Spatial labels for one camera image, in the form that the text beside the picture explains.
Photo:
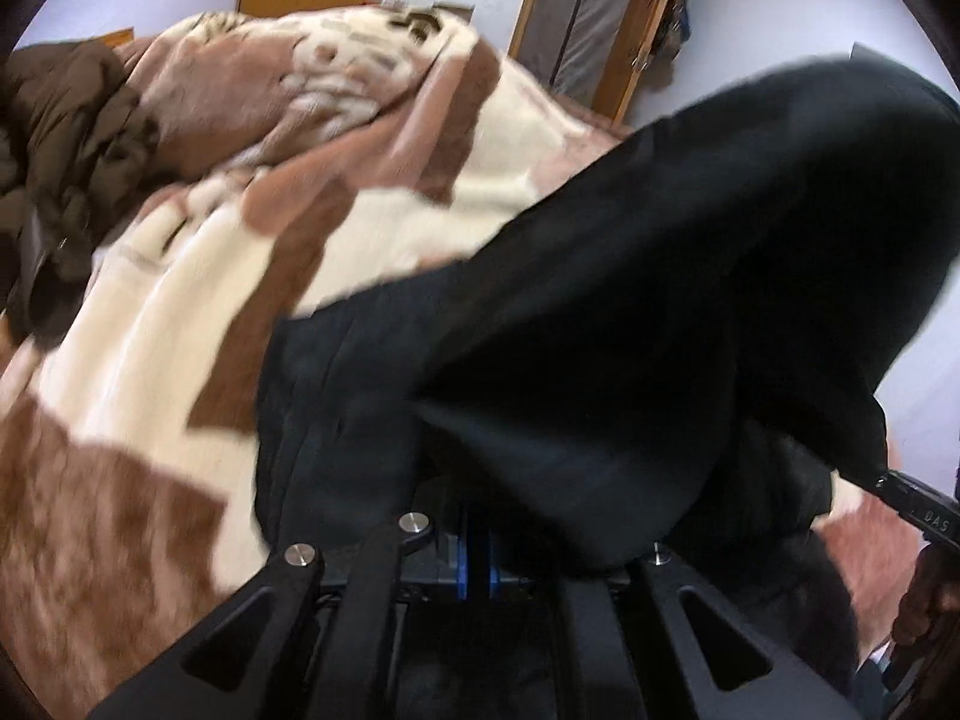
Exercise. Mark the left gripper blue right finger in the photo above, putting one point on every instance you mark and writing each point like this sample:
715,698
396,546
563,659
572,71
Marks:
494,582

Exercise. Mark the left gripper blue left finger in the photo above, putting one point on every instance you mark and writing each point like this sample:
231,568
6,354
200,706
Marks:
461,568

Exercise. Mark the black hooded jacket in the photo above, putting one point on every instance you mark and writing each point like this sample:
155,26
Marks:
681,345

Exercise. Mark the right hand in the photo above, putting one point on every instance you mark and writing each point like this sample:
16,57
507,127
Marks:
925,631

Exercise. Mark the brown and cream blanket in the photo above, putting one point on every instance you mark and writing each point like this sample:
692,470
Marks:
314,156

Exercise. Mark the dark brown puffer jacket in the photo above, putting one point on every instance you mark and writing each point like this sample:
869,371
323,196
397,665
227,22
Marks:
76,147

